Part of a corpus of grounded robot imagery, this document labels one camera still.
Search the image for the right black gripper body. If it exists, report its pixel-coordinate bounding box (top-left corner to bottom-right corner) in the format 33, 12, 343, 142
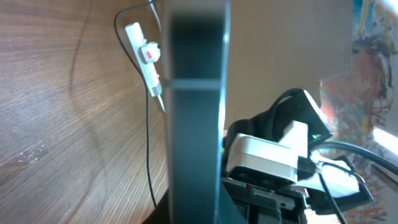
221, 166, 373, 223

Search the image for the teal screen Galaxy smartphone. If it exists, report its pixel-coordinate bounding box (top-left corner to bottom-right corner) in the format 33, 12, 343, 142
162, 0, 230, 223

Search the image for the white power strip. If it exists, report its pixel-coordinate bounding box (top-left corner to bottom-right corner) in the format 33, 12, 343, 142
124, 22, 162, 97

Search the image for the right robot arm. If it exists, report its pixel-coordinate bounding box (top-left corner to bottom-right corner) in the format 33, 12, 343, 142
221, 88, 373, 223

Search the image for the white charger plug adapter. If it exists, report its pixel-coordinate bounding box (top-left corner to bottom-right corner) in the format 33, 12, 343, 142
140, 42, 160, 64

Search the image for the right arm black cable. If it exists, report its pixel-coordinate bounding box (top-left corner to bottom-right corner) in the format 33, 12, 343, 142
310, 141, 398, 224

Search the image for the white power strip cord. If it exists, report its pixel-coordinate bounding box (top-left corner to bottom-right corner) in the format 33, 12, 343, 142
157, 95, 167, 113

